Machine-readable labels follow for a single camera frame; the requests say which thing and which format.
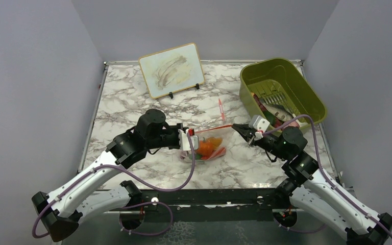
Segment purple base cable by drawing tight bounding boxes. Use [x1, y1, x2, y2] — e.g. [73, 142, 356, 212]
[119, 198, 175, 237]
[273, 211, 329, 235]

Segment orange toy pumpkin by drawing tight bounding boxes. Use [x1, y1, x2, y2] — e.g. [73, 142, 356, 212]
[196, 141, 216, 156]

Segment green toy cucumber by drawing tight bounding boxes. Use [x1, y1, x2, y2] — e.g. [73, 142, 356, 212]
[188, 154, 202, 161]

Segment yellow framed whiteboard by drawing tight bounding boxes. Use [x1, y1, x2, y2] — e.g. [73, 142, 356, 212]
[138, 43, 205, 99]

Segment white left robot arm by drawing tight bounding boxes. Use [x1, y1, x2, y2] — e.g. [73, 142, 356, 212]
[31, 109, 199, 242]

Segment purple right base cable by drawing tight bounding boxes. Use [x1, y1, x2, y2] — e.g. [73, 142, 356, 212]
[273, 211, 329, 235]

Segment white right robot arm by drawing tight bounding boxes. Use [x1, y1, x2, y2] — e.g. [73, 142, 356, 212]
[232, 124, 392, 244]

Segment clear zip bag orange zipper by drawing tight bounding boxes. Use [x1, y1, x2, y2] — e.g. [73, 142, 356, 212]
[192, 125, 235, 162]

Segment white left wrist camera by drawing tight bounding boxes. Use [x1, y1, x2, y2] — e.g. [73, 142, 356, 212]
[178, 129, 200, 151]

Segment orange yellow toy pepper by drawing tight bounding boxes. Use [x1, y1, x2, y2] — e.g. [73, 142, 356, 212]
[207, 137, 223, 148]

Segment red white pen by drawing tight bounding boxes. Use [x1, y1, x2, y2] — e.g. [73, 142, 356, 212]
[218, 99, 226, 122]

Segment red toy chili pepper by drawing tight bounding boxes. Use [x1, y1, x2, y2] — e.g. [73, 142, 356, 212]
[201, 147, 226, 160]

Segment olive green plastic bin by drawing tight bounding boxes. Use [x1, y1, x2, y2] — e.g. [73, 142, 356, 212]
[239, 58, 328, 132]

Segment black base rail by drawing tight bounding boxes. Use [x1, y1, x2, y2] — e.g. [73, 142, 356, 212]
[119, 187, 308, 231]

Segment pink toy onion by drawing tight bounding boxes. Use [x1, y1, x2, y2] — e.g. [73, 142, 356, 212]
[285, 120, 300, 128]

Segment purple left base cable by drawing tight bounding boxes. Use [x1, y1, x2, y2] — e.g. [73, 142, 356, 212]
[119, 198, 175, 237]

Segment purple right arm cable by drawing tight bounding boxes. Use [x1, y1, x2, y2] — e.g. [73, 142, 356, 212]
[262, 114, 392, 245]

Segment silver toy fish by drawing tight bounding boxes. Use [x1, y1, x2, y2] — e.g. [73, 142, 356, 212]
[264, 104, 294, 121]

